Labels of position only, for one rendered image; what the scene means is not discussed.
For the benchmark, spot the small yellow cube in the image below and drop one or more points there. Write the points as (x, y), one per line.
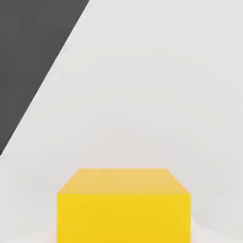
(123, 212)

